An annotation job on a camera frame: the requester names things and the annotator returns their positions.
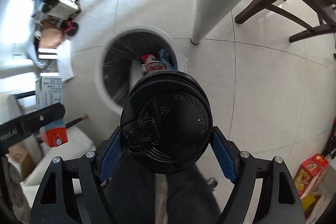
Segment black coffee cup lid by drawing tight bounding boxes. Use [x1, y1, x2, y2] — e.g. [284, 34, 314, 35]
[120, 71, 213, 174]

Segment white round trash bin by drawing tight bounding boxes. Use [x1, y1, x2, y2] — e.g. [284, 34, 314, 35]
[95, 26, 186, 115]

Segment red snack pouch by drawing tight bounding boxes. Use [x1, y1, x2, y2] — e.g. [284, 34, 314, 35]
[141, 54, 168, 75]

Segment red yellow carton box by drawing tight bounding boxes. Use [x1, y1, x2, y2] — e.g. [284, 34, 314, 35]
[294, 153, 329, 199]

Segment small milk carton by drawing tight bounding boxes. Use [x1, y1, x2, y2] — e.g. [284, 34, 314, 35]
[40, 118, 68, 148]

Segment black fleece clothed legs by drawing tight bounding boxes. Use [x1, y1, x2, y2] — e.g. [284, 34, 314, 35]
[104, 152, 221, 223]

